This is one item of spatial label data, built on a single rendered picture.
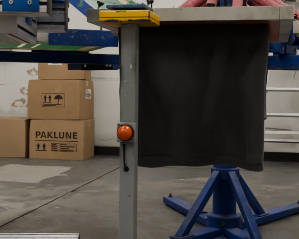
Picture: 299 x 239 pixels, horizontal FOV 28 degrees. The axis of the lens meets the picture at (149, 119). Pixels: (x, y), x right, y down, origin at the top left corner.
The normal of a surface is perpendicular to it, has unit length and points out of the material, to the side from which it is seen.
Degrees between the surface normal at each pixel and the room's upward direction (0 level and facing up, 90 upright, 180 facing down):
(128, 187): 90
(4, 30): 90
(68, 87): 89
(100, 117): 90
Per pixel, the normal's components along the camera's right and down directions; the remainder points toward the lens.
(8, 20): 0.04, 0.05
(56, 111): -0.27, 0.07
